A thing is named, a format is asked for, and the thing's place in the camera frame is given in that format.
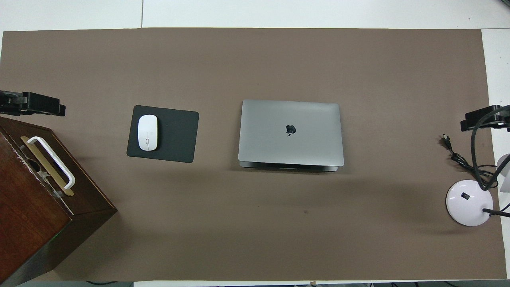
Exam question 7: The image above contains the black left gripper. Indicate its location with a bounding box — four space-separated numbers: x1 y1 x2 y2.
0 91 66 117

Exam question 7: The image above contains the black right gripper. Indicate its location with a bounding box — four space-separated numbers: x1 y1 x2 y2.
461 105 510 132

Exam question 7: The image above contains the grey laptop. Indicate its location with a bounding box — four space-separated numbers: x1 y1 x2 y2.
238 99 345 173

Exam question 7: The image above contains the white desk lamp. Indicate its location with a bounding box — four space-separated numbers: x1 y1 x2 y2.
445 153 510 227

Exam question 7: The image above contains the white computer mouse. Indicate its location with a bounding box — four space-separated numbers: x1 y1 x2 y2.
137 114 159 151

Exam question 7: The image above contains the dark brown wooden box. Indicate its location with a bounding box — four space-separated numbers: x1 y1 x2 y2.
0 116 118 287

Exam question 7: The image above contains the black mouse pad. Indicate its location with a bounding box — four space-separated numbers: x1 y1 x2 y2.
126 105 200 163

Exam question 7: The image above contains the brown table mat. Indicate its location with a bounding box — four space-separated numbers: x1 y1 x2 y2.
0 27 507 281

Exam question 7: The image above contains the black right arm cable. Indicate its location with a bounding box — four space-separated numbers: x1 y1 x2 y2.
471 104 510 191

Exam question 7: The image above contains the black lamp power cable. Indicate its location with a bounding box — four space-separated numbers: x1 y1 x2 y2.
440 134 499 189

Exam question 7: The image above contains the white box handle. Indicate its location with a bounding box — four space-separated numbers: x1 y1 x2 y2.
27 136 76 190

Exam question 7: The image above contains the brass handle plate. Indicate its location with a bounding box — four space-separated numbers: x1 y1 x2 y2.
21 136 75 197

